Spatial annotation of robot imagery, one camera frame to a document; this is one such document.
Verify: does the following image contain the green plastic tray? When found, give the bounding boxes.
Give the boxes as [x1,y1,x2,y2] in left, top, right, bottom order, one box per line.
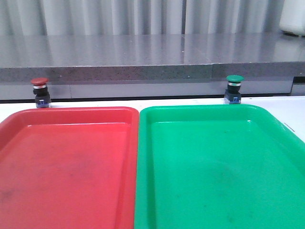
[134,104,305,229]

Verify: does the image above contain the grey stone platform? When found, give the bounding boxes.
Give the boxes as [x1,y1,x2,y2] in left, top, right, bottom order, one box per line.
[0,32,305,101]

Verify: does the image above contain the green mushroom push button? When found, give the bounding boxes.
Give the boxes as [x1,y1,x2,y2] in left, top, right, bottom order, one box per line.
[224,75,244,104]

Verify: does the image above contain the red plastic tray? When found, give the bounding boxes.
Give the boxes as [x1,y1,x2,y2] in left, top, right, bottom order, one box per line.
[0,107,139,229]

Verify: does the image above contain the red mushroom push button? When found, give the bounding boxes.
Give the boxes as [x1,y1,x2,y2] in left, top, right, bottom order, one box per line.
[30,77,51,108]

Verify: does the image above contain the white container in background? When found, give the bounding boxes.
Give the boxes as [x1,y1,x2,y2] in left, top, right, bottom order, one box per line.
[279,0,305,36]

